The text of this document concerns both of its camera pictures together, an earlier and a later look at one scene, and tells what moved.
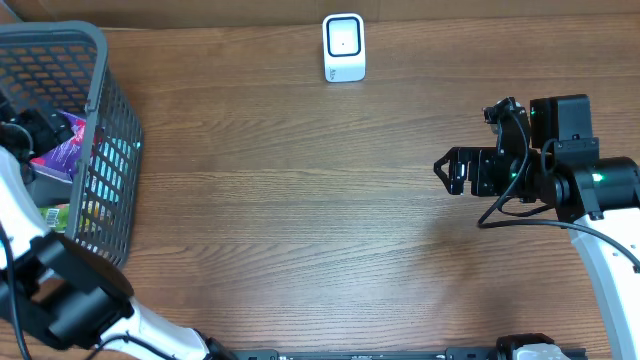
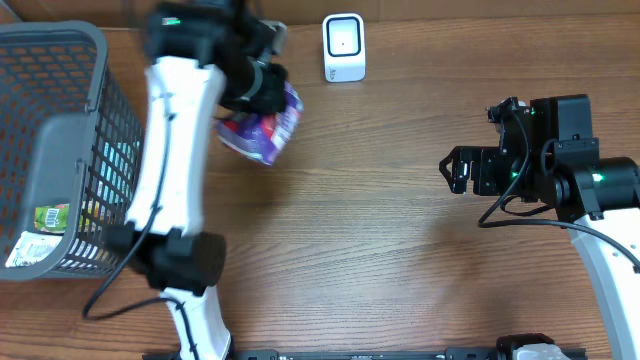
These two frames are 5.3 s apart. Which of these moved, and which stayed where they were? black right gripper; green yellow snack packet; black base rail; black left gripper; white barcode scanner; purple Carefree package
Moved: black left gripper; purple Carefree package
Stayed: black right gripper; black base rail; green yellow snack packet; white barcode scanner
